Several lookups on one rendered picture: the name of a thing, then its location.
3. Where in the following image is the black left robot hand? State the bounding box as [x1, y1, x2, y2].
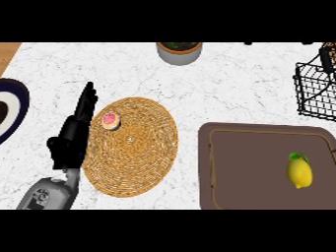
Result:
[45, 81, 100, 171]

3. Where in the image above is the brown tray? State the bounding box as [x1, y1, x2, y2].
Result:
[198, 122, 336, 211]

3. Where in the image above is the yellow lemon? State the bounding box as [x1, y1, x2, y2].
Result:
[286, 151, 314, 190]

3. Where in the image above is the pink frosted cupcake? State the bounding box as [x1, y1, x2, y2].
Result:
[101, 111, 125, 132]

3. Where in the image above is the round woven wicker placemat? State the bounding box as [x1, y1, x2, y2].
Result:
[81, 96, 181, 199]

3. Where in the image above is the grey plant pot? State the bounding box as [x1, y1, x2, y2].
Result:
[156, 42, 205, 67]

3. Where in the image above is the black wire tiered basket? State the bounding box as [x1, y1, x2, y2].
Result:
[294, 42, 336, 126]

